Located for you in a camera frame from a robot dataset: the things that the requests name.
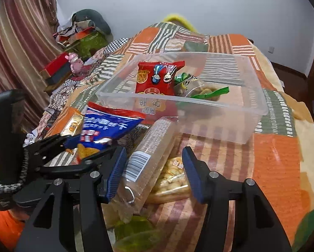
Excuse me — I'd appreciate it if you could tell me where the blue biscuit bag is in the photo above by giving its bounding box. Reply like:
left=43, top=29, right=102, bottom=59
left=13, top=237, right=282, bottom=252
left=64, top=102, right=146, bottom=161

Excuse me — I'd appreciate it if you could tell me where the clear cracker sleeve pack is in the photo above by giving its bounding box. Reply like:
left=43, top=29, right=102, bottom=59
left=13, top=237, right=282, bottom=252
left=118, top=117, right=178, bottom=215

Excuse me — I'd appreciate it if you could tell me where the green jelly cup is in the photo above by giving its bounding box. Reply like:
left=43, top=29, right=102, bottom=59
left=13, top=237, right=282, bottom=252
left=113, top=216, right=162, bottom=251

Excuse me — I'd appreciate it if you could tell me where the orange rice cracker pack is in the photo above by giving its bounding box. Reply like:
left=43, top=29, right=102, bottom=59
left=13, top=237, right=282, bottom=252
left=146, top=156, right=191, bottom=204

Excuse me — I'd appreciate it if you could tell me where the clear plastic storage bin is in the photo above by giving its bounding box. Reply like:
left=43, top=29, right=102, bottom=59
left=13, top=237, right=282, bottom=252
left=96, top=52, right=269, bottom=144

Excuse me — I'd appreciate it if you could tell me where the small gold snack packet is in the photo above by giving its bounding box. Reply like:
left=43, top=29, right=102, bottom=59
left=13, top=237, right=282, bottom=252
left=60, top=113, right=84, bottom=136

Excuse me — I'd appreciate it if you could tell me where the checkered patchwork quilt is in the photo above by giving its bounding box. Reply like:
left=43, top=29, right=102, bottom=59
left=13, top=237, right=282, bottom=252
left=23, top=38, right=129, bottom=147

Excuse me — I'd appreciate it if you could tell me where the patchwork orange striped blanket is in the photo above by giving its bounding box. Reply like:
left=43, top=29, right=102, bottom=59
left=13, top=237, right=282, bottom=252
left=44, top=21, right=314, bottom=252

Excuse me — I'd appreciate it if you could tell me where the red gift box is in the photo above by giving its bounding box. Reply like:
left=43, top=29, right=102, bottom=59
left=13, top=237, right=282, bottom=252
left=40, top=52, right=71, bottom=85

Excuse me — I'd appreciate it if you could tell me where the pink plush toy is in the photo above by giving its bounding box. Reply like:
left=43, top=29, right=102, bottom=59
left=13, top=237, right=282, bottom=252
left=65, top=52, right=84, bottom=76

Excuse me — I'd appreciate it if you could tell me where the red snack bag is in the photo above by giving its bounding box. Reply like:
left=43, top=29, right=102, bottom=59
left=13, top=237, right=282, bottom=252
left=135, top=61, right=185, bottom=96

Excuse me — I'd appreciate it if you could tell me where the green gift box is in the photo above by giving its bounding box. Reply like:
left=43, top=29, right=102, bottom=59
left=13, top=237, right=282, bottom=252
left=65, top=31, right=108, bottom=62

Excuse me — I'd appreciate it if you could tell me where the striped red curtain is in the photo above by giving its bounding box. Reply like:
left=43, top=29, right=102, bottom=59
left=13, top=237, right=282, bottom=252
left=0, top=0, right=61, bottom=129

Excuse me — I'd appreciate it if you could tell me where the green wrapped snack pack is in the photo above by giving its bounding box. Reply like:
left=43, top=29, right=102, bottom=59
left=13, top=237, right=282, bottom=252
left=174, top=73, right=229, bottom=101

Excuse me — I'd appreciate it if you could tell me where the white wall socket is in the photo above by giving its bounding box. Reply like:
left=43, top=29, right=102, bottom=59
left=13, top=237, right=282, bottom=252
left=268, top=47, right=274, bottom=54

